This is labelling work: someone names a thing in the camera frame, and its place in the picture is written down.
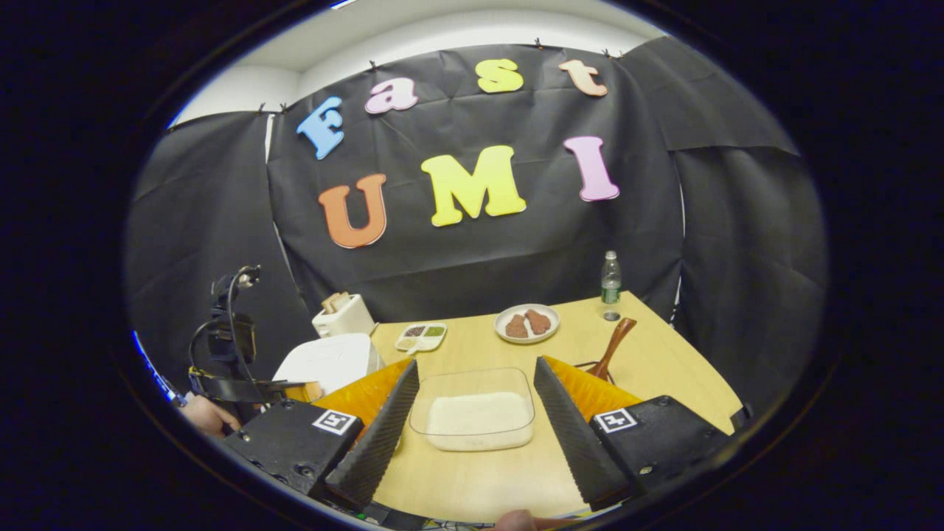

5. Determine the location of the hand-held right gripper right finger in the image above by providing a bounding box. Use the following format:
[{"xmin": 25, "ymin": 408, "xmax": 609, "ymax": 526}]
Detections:
[{"xmin": 533, "ymin": 356, "xmax": 738, "ymax": 512}]

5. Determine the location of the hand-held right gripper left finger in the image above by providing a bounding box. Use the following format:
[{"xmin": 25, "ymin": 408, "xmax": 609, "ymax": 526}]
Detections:
[{"xmin": 221, "ymin": 359, "xmax": 421, "ymax": 513}]

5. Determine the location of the white rice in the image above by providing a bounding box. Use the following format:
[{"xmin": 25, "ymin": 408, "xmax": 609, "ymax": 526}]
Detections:
[{"xmin": 427, "ymin": 391, "xmax": 533, "ymax": 448}]

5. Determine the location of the wooden spoon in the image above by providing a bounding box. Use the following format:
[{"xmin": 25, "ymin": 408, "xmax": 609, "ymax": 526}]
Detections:
[{"xmin": 586, "ymin": 316, "xmax": 638, "ymax": 383}]

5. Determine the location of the clear rice container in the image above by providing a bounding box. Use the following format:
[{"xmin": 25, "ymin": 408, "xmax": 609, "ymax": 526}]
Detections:
[{"xmin": 409, "ymin": 367, "xmax": 536, "ymax": 453}]

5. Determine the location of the white toaster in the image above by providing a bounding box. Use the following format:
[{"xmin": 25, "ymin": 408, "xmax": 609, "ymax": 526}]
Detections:
[{"xmin": 311, "ymin": 294, "xmax": 378, "ymax": 339}]

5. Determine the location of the white round plate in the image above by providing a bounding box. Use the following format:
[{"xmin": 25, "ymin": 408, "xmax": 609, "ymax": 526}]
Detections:
[{"xmin": 493, "ymin": 303, "xmax": 561, "ymax": 346}]

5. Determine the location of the divided grain tray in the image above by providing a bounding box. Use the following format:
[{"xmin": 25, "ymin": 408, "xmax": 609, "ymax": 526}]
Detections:
[{"xmin": 394, "ymin": 322, "xmax": 448, "ymax": 355}]

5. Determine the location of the green plastic bottle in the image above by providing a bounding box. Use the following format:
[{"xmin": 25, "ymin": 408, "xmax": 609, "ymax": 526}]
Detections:
[{"xmin": 600, "ymin": 250, "xmax": 623, "ymax": 305}]

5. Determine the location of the black cable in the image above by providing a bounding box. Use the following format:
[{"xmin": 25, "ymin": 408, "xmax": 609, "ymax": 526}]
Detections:
[{"xmin": 188, "ymin": 270, "xmax": 260, "ymax": 384}]

